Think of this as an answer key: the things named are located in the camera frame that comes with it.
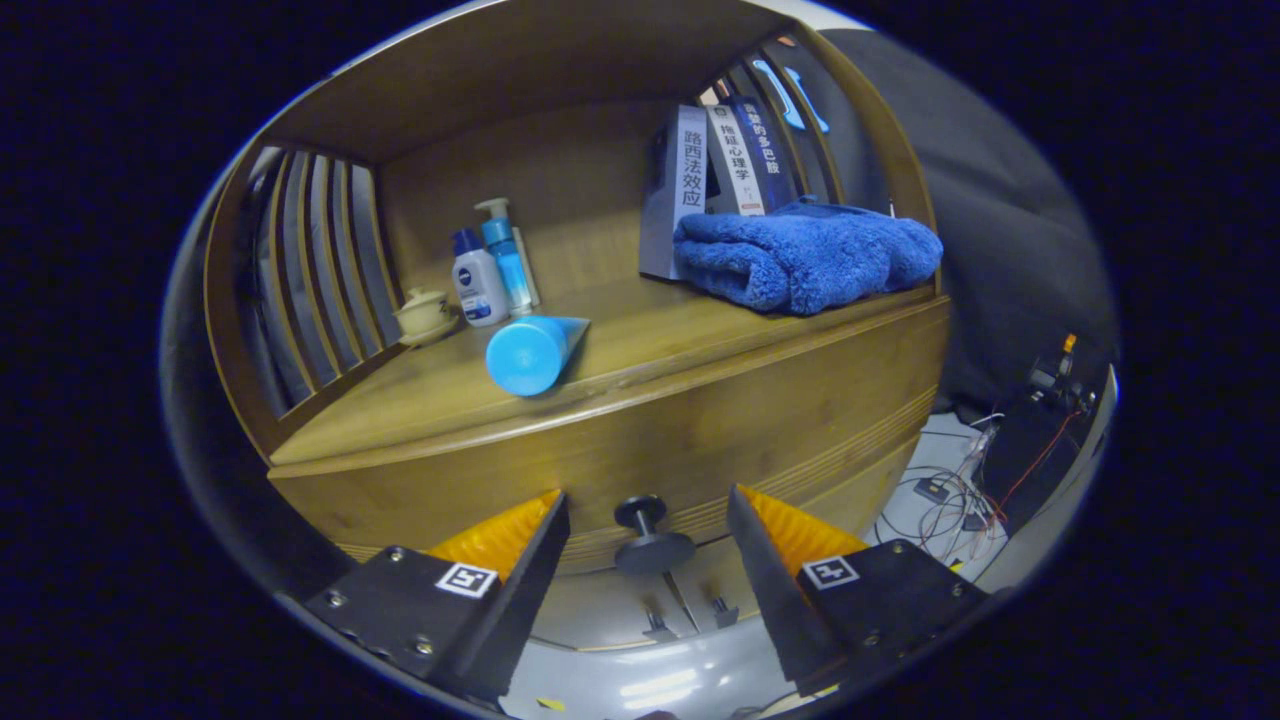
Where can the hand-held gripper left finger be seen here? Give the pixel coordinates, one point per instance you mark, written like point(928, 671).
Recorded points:
point(520, 610)

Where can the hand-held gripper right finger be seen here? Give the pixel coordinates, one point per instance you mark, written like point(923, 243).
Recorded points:
point(775, 610)

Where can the wooden drawer with black knob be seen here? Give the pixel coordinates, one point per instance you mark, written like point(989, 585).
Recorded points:
point(650, 430)

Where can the blue and white cosmetic tube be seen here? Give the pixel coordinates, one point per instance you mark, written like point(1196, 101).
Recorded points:
point(525, 355)

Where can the narrow wooden cabinet door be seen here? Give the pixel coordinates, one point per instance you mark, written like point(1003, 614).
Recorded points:
point(600, 610)

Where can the wide wooden cabinet door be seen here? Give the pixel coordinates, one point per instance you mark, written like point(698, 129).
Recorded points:
point(880, 490)

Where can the wooden cabinet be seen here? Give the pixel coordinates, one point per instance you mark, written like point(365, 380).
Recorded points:
point(520, 60)

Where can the cream lidded teacup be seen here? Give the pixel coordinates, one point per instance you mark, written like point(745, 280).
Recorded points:
point(425, 315)

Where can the white table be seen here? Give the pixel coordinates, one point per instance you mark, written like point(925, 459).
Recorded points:
point(1070, 500)

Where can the white bottle with blue cap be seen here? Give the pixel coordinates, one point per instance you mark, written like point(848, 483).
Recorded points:
point(480, 285)

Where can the blue pump bottle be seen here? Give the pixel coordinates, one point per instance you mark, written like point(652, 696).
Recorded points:
point(505, 260)

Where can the blue folded towel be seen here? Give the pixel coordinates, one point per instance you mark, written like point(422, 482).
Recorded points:
point(800, 260)

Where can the black device with orange part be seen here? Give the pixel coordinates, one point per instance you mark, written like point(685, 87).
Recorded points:
point(1055, 375)

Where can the dark blue book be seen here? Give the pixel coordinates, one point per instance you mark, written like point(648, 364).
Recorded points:
point(770, 160)

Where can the white book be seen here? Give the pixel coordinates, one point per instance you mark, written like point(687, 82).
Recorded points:
point(735, 160)

